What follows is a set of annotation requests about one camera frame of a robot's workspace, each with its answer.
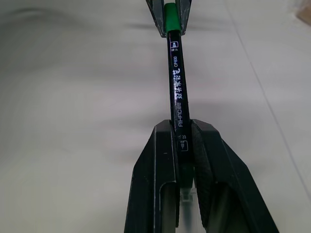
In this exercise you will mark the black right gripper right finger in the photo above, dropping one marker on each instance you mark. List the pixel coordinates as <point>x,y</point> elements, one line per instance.
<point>226,170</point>

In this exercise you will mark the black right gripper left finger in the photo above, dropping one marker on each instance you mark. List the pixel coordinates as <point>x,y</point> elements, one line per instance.
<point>148,170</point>

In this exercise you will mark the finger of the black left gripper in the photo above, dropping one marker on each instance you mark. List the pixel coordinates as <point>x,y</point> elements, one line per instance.
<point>184,14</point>
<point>158,17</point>

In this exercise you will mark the green marker cap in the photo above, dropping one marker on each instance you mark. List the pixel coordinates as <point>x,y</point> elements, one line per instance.
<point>172,18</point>

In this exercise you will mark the black marker with white print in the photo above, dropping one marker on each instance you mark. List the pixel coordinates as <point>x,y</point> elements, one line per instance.
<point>177,80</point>

